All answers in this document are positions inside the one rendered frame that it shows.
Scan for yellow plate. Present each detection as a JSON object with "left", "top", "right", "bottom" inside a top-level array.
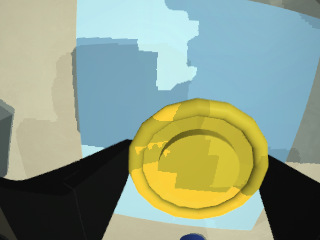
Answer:
[{"left": 128, "top": 97, "right": 268, "bottom": 220}]

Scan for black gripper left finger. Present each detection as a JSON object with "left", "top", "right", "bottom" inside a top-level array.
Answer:
[{"left": 0, "top": 139, "right": 132, "bottom": 240}]

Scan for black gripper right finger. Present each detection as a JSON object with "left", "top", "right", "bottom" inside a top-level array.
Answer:
[{"left": 259, "top": 155, "right": 320, "bottom": 240}]

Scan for light blue flat mat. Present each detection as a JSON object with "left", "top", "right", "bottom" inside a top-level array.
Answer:
[{"left": 76, "top": 0, "right": 320, "bottom": 231}]

